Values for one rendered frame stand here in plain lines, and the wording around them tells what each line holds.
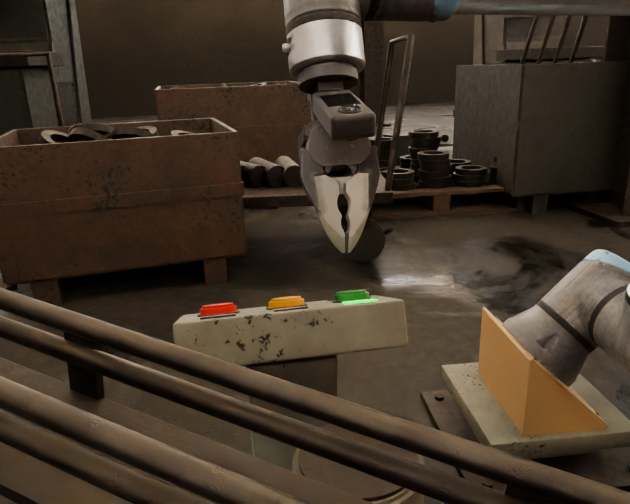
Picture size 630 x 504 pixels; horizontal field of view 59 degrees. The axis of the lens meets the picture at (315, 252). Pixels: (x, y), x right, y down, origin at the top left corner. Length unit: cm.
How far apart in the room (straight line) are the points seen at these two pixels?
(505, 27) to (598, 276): 483
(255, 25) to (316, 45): 1118
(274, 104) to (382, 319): 327
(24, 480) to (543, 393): 105
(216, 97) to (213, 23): 808
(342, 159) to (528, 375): 70
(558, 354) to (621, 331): 14
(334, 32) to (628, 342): 81
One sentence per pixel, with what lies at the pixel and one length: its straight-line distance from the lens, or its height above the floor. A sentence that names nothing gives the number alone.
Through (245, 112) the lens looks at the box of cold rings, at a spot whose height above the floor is 57.
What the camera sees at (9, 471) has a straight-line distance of 33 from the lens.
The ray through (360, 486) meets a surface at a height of 52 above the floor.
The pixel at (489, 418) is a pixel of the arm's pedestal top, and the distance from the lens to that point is 131.
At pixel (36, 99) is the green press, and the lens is 479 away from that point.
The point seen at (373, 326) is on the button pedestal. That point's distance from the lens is 59.
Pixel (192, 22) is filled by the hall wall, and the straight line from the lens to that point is 1180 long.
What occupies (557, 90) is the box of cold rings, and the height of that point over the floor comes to 68.
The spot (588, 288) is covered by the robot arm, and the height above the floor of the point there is 40.
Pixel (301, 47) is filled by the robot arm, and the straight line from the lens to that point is 67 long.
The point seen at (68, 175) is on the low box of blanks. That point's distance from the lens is 223.
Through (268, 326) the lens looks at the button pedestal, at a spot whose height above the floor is 61.
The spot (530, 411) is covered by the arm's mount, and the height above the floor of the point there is 18.
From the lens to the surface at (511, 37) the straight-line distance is 600.
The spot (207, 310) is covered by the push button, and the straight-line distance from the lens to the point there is 61.
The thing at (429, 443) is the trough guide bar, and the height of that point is 71.
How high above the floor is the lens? 86
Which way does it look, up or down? 19 degrees down
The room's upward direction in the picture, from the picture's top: 2 degrees counter-clockwise
